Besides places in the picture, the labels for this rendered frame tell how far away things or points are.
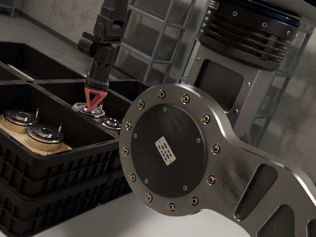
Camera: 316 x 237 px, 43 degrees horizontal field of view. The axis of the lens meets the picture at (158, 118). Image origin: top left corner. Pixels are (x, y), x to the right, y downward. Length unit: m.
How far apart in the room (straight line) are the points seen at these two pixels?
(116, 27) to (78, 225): 0.56
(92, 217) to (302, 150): 3.33
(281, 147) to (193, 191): 3.80
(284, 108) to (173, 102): 3.76
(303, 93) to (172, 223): 3.15
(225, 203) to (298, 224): 0.10
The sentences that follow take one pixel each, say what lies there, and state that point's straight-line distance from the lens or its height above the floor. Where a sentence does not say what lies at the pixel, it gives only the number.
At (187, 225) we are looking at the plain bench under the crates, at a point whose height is 0.70.
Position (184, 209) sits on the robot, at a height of 1.07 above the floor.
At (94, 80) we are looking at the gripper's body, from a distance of 1.21.
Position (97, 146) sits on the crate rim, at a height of 0.93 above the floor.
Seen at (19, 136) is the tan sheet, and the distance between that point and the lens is 1.20.
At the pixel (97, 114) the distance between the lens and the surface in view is 1.24.
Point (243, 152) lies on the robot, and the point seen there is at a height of 1.19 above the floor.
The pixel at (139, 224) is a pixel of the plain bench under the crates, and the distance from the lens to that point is 1.21.
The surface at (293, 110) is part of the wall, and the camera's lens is 4.29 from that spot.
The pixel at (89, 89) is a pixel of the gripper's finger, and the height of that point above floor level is 1.00.
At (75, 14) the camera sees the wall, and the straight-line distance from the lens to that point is 6.40.
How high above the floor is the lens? 1.35
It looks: 18 degrees down
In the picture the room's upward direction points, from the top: 21 degrees clockwise
